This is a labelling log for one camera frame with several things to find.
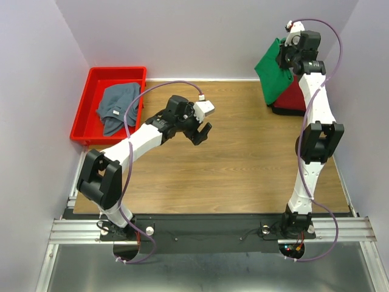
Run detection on folded red t shirt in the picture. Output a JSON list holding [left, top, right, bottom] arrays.
[[273, 76, 306, 111]]

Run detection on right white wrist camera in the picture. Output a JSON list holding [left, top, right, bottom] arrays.
[[284, 21, 305, 47]]

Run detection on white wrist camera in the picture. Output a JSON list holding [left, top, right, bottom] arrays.
[[193, 94, 215, 123], [284, 21, 305, 47]]

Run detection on grey t shirt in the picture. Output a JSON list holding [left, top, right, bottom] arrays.
[[96, 82, 140, 136]]

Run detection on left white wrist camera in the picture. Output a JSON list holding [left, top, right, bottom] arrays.
[[193, 94, 215, 123]]

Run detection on red plastic bin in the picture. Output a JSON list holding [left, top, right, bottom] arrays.
[[70, 66, 147, 146]]

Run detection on aluminium rail frame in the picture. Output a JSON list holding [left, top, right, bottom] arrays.
[[36, 149, 383, 291]]

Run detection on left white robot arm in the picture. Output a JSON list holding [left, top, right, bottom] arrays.
[[77, 95, 215, 240]]

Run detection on folded black t shirt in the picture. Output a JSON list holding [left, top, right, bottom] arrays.
[[267, 104, 305, 117]]

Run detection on green t shirt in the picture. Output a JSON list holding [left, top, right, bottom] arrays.
[[254, 38, 294, 105]]

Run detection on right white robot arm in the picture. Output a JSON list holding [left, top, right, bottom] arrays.
[[276, 26, 345, 237]]

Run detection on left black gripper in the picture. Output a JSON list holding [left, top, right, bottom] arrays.
[[175, 102, 212, 145]]

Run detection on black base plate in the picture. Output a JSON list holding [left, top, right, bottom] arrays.
[[97, 214, 315, 257]]

